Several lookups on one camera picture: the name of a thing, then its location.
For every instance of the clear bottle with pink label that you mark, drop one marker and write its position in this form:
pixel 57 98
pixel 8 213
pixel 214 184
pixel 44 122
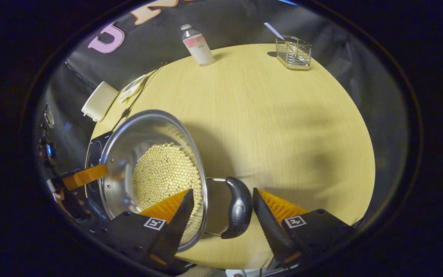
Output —
pixel 200 48

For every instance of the white sectioned bean dish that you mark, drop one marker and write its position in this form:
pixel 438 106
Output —
pixel 131 89

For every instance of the black backdrop cloth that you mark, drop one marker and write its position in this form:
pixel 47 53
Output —
pixel 225 19

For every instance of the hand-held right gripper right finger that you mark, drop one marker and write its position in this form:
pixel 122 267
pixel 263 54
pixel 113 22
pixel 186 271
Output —
pixel 269 225

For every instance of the black induction cooktop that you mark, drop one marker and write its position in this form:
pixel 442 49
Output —
pixel 94 148

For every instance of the pile of soybeans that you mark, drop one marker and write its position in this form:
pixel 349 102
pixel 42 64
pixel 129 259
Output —
pixel 164 173

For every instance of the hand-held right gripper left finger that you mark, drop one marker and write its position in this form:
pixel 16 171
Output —
pixel 177 223

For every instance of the white toaster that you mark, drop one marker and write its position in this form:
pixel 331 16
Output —
pixel 100 100

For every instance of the striped straw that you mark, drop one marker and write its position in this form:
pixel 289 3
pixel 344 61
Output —
pixel 274 30

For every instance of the stainless steel pot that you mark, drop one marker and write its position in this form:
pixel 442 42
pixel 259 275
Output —
pixel 129 154

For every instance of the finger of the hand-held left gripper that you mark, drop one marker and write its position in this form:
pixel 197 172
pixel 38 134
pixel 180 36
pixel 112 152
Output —
pixel 85 176

